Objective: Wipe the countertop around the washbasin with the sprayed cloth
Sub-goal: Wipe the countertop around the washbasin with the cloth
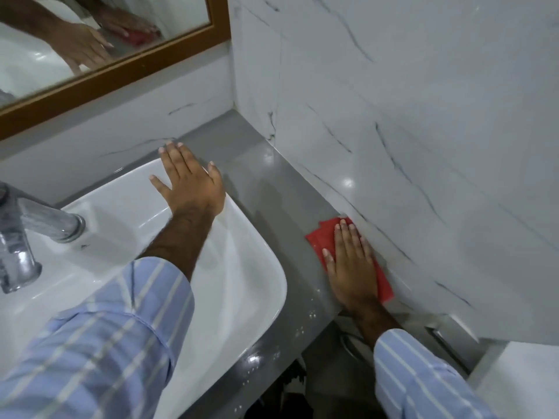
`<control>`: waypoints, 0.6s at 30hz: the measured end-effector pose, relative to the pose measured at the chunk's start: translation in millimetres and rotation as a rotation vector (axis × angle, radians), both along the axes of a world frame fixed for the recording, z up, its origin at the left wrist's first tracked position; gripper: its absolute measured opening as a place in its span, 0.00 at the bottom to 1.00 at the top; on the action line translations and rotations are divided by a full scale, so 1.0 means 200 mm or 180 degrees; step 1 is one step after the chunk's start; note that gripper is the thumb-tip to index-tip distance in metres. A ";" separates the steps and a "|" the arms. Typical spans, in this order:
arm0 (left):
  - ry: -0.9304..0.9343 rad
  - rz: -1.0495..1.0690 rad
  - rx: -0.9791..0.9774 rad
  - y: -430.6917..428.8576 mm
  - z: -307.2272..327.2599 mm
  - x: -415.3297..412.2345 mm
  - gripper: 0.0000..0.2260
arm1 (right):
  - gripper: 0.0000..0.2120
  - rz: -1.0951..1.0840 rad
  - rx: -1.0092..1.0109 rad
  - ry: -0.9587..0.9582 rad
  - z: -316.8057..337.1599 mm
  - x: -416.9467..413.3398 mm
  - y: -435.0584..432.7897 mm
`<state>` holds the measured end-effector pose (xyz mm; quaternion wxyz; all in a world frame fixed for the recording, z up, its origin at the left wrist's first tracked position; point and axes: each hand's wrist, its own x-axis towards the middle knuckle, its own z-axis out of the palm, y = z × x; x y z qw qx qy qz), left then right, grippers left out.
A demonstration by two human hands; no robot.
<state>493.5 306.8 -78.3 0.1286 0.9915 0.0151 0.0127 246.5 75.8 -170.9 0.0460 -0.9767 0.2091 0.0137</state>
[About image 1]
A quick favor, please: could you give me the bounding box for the person's left hand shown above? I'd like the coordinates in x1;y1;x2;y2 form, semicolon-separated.
149;141;227;219

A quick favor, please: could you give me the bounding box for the person's right hand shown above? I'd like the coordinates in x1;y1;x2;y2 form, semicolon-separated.
322;218;380;313

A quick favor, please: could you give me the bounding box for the red cloth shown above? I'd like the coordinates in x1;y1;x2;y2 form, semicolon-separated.
305;216;395;305

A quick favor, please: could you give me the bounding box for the person's left forearm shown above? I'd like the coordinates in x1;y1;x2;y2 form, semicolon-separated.
0;204;219;419

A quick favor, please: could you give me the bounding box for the person's right forearm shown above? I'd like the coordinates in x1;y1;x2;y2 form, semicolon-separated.
345;296;498;419

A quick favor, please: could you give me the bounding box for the white ceramic sink basin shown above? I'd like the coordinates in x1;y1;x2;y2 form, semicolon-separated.
0;157;288;419

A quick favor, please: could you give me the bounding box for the wooden framed mirror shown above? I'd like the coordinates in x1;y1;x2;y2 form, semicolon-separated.
0;0;232;143

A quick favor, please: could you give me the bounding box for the chrome faucet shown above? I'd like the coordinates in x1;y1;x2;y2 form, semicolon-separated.
0;182;87;295

